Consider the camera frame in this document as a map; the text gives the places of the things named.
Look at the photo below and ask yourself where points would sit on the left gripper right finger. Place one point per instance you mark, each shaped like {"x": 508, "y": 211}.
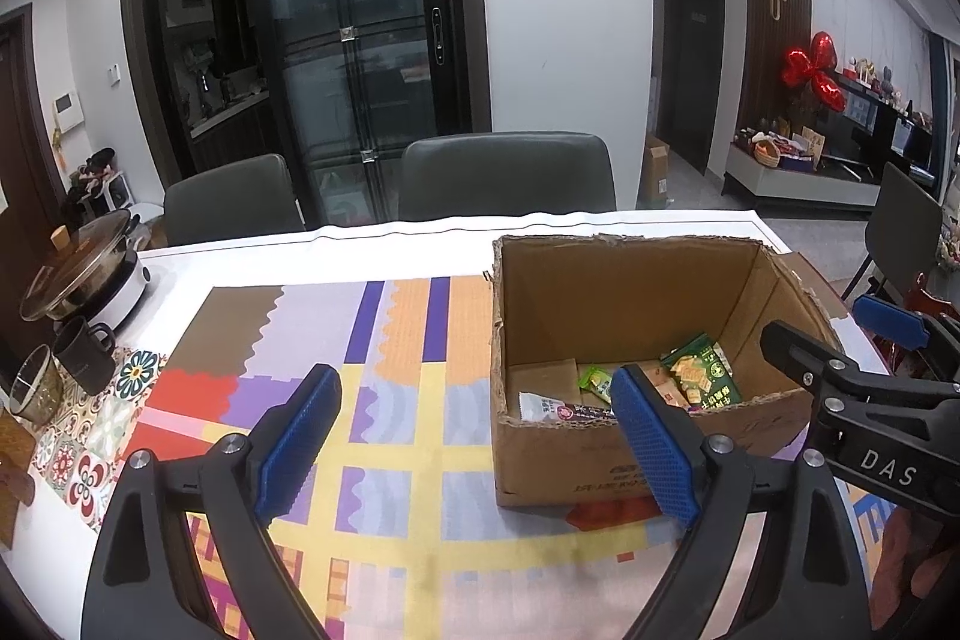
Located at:
{"x": 806, "y": 580}

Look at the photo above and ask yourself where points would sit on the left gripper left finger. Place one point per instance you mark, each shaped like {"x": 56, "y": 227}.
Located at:
{"x": 145, "y": 580}

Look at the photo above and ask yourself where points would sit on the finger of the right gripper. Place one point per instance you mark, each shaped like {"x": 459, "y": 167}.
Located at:
{"x": 817, "y": 367}
{"x": 920, "y": 344}

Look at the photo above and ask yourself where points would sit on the green cracker bag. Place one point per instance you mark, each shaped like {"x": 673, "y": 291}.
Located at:
{"x": 703, "y": 374}

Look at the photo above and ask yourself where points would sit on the white red snack packet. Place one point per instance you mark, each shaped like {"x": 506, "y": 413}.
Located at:
{"x": 538, "y": 409}

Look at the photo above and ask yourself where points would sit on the green candy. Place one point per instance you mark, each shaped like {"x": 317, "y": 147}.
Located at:
{"x": 597, "y": 382}

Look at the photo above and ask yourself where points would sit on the person's right hand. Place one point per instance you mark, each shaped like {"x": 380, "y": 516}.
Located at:
{"x": 907, "y": 565}

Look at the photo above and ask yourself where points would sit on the red wooden chair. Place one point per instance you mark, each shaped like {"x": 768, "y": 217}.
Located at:
{"x": 930, "y": 302}

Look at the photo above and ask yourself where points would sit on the grey chair right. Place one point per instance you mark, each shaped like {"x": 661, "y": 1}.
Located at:
{"x": 901, "y": 234}

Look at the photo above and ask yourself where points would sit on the floral tile placemat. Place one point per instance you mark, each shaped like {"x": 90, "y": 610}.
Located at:
{"x": 79, "y": 452}

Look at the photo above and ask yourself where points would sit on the white low side cabinet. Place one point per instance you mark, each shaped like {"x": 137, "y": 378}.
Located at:
{"x": 784, "y": 192}

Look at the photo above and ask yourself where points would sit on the floor cardboard box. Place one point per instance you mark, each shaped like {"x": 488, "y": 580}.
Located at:
{"x": 654, "y": 185}

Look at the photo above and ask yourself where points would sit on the black mug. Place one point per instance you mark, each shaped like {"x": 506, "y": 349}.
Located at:
{"x": 85, "y": 351}

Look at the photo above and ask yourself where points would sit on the colourful patterned table mat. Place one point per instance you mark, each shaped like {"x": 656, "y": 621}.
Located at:
{"x": 434, "y": 510}

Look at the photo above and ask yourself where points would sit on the brown cardboard box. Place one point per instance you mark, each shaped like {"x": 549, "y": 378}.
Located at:
{"x": 645, "y": 369}

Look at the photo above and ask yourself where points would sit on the red heart balloon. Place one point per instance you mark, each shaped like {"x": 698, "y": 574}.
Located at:
{"x": 814, "y": 66}

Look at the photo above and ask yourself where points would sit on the electric hot pot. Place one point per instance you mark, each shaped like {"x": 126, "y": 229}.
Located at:
{"x": 96, "y": 274}

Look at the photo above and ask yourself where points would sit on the grey dining chair centre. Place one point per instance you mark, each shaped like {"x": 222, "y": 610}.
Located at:
{"x": 505, "y": 174}

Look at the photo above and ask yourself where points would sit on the grey dining chair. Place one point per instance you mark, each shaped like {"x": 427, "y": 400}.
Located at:
{"x": 249, "y": 198}
{"x": 505, "y": 174}

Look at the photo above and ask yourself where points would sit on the grey dining chair left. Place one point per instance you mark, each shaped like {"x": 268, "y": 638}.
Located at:
{"x": 249, "y": 198}

